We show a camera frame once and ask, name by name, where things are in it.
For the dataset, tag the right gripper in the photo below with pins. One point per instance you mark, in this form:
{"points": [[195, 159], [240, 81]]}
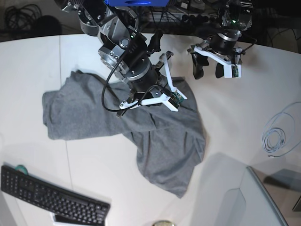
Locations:
{"points": [[152, 85]]}

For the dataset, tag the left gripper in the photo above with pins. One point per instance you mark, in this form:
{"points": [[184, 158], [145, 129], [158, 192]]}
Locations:
{"points": [[220, 48]]}

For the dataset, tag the grey t-shirt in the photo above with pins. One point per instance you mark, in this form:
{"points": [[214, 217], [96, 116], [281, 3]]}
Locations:
{"points": [[169, 144]]}

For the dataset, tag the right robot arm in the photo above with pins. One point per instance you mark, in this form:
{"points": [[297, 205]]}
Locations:
{"points": [[125, 52]]}

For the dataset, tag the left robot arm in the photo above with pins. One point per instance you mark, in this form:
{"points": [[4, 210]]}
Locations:
{"points": [[232, 16]]}

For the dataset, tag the blue box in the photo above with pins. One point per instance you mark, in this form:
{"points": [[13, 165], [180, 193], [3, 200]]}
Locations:
{"points": [[127, 3]]}

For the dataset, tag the round brass object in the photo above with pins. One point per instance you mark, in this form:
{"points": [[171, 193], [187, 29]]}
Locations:
{"points": [[163, 223]]}

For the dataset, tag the green tape roll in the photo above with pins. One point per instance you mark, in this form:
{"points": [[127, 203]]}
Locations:
{"points": [[22, 169]]}

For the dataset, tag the black computer keyboard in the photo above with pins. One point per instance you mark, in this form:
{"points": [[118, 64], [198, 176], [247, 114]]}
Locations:
{"points": [[64, 203]]}

